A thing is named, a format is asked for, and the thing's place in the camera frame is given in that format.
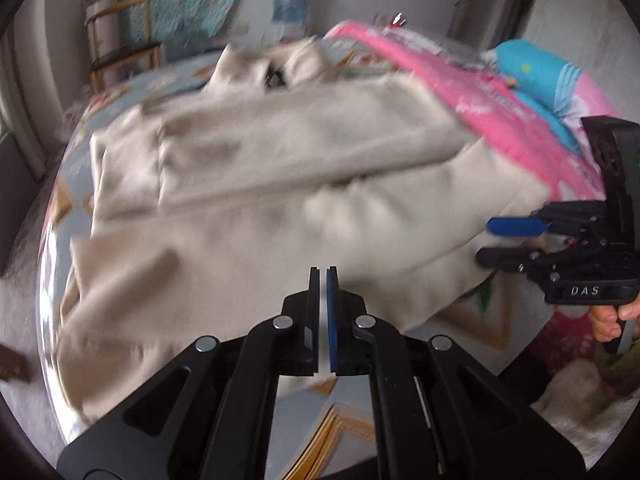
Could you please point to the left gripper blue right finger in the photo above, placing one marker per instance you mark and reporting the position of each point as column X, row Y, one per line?
column 363, row 345

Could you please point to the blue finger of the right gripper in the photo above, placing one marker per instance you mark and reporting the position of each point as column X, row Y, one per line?
column 519, row 259
column 567, row 223

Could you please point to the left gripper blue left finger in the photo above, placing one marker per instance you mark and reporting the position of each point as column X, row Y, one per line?
column 285, row 345

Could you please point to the cream zip jacket black trim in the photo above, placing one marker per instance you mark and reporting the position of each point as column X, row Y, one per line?
column 211, row 207

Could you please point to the person's right hand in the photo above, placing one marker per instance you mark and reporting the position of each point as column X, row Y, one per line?
column 604, row 320

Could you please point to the blue striped pillow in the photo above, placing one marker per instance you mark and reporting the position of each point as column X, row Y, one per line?
column 555, row 89

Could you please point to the pink floral blanket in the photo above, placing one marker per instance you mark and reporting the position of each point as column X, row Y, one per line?
column 484, row 103

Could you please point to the red bottle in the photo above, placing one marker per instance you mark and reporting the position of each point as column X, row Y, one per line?
column 397, row 21

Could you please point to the brown cardboard box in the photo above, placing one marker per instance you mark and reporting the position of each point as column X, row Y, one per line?
column 13, row 365

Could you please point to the pink cylinder bin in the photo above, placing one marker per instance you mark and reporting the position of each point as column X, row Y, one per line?
column 103, row 33

